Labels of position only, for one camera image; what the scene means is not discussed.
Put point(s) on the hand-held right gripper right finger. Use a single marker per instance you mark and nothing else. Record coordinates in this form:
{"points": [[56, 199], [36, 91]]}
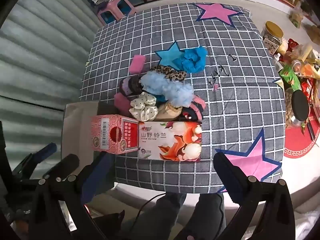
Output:
{"points": [[231, 177]]}

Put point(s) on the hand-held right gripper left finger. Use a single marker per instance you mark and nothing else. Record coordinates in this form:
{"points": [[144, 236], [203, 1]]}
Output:
{"points": [[96, 177]]}

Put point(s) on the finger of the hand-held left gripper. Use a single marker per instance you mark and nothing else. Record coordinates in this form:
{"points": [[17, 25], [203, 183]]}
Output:
{"points": [[66, 163], [46, 150]]}

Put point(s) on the pink black striped sock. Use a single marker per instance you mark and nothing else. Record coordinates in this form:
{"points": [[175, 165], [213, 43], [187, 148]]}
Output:
{"points": [[197, 105]]}

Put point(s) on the white polka dot scrunchie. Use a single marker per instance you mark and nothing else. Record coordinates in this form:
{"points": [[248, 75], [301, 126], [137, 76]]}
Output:
{"points": [[143, 105]]}

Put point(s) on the beige sock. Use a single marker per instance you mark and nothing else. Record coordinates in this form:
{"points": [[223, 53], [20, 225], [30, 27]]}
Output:
{"points": [[167, 112]]}

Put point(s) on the purple brown knit sock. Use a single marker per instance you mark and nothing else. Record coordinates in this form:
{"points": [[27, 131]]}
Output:
{"points": [[130, 86]]}

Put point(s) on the light blue fluffy duster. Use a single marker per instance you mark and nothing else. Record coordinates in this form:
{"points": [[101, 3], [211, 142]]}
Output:
{"points": [[172, 90]]}

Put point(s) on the leopard print scrunchie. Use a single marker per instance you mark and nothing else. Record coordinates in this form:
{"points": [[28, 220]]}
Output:
{"points": [[175, 75]]}

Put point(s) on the pink foam sponge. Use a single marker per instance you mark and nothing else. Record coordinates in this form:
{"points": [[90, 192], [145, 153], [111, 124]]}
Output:
{"points": [[137, 63], [122, 103]]}

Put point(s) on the blue cloth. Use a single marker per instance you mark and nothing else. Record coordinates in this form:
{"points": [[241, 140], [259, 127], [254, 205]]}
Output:
{"points": [[192, 60]]}

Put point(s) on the person's legs in jeans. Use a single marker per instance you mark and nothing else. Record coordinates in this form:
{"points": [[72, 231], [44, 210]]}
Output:
{"points": [[207, 215]]}

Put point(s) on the pink red patterned carton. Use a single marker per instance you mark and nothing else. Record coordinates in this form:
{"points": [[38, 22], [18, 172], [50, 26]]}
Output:
{"points": [[112, 135]]}

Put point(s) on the floral tissue pack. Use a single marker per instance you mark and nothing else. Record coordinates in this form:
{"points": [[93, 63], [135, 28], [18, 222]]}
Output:
{"points": [[172, 142]]}

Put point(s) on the red round mat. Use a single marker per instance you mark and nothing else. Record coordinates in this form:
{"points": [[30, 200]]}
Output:
{"points": [[297, 142]]}

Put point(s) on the grey checked star blanket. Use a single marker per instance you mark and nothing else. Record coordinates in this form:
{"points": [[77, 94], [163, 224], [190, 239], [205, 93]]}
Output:
{"points": [[237, 100]]}

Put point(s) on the beige sofa seat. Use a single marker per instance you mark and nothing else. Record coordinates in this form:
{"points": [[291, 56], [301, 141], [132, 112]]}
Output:
{"points": [[308, 212]]}

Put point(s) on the light green curtain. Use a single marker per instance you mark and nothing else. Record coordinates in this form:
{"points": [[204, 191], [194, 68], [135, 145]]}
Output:
{"points": [[37, 55]]}

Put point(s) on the black lid jar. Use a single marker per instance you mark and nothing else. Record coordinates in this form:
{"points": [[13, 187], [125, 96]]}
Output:
{"points": [[298, 105]]}

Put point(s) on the pile of snack packets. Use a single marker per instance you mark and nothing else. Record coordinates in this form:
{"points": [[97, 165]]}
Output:
{"points": [[310, 67]]}

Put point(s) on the gold lid glass jar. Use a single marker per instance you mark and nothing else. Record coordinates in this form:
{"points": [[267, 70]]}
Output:
{"points": [[272, 40]]}

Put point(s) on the pink plastic stool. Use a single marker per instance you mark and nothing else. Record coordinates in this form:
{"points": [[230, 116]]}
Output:
{"points": [[115, 3]]}

